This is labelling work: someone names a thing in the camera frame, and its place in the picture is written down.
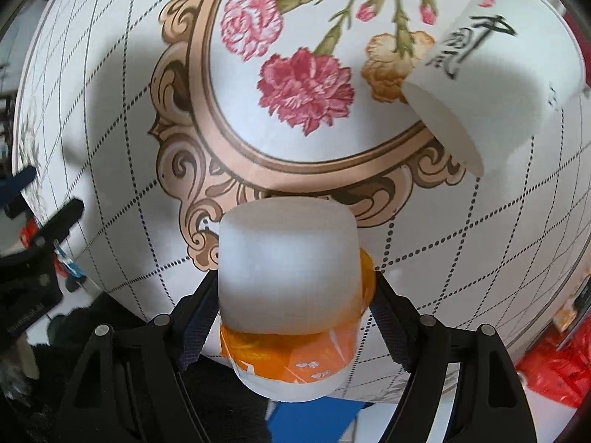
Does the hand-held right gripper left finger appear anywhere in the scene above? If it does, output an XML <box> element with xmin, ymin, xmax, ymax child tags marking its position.
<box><xmin>56</xmin><ymin>271</ymin><xmax>222</xmax><ymax>443</ymax></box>

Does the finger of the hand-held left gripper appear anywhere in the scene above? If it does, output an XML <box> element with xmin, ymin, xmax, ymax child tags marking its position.
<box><xmin>0</xmin><ymin>165</ymin><xmax>38</xmax><ymax>205</ymax></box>
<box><xmin>25</xmin><ymin>198</ymin><xmax>86</xmax><ymax>251</ymax></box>

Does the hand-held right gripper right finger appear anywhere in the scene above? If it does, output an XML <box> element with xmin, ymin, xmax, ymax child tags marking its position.
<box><xmin>369</xmin><ymin>271</ymin><xmax>539</xmax><ymax>443</ymax></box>

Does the orange and white paper cup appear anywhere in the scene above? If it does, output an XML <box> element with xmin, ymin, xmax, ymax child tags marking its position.
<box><xmin>216</xmin><ymin>196</ymin><xmax>376</xmax><ymax>403</ymax></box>

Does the white paper cup black print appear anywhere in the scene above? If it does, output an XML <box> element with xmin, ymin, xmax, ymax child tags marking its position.
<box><xmin>399</xmin><ymin>0</ymin><xmax>585</xmax><ymax>179</ymax></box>

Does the small orange object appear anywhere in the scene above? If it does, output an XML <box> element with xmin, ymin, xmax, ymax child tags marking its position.
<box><xmin>20</xmin><ymin>219</ymin><xmax>48</xmax><ymax>249</ymax></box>

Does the dark cloth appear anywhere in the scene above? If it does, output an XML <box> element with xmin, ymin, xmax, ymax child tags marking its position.
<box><xmin>28</xmin><ymin>293</ymin><xmax>271</xmax><ymax>443</ymax></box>

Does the blue panel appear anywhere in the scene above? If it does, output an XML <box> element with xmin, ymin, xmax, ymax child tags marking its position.
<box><xmin>267</xmin><ymin>401</ymin><xmax>372</xmax><ymax>443</ymax></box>

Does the red plastic bag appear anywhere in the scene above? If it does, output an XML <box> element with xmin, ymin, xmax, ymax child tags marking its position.
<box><xmin>515</xmin><ymin>327</ymin><xmax>591</xmax><ymax>411</ymax></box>

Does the floral printed tablecloth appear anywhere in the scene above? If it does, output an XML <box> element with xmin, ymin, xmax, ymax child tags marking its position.
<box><xmin>14</xmin><ymin>0</ymin><xmax>591</xmax><ymax>402</ymax></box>

